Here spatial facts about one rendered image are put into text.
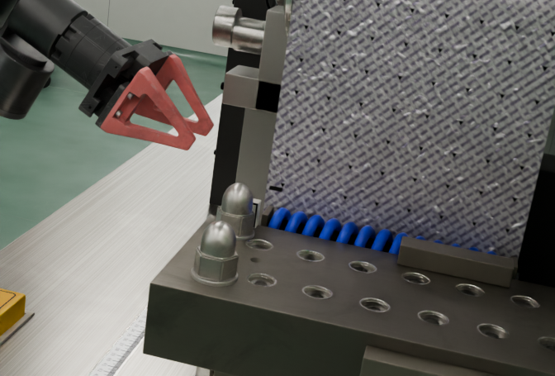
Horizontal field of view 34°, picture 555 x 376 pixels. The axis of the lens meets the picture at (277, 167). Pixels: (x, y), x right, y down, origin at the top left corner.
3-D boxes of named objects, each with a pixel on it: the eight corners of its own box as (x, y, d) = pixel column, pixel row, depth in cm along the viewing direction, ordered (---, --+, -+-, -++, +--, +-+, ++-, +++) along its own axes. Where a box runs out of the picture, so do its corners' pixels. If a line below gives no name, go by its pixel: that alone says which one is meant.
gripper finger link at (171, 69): (175, 170, 85) (94, 108, 85) (197, 152, 91) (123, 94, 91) (215, 113, 82) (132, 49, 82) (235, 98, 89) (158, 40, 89)
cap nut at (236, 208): (219, 221, 82) (225, 173, 80) (258, 229, 81) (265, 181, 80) (207, 235, 78) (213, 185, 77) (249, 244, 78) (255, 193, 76)
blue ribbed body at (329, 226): (271, 235, 86) (277, 200, 85) (502, 284, 83) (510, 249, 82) (263, 248, 83) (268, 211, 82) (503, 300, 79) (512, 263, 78)
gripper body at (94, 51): (92, 122, 82) (26, 72, 82) (133, 101, 91) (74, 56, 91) (130, 64, 79) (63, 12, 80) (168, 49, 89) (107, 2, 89)
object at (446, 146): (263, 219, 87) (291, 24, 81) (514, 272, 83) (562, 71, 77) (261, 221, 86) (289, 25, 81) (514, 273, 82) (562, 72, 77)
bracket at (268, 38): (206, 272, 103) (242, -3, 93) (263, 284, 101) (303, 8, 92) (193, 289, 98) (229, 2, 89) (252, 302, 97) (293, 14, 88)
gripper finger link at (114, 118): (163, 179, 81) (80, 115, 82) (187, 159, 88) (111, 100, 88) (206, 121, 79) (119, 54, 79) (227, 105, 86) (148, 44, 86)
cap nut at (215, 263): (198, 262, 73) (205, 209, 71) (243, 272, 72) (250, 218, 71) (184, 279, 69) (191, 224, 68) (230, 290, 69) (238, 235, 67)
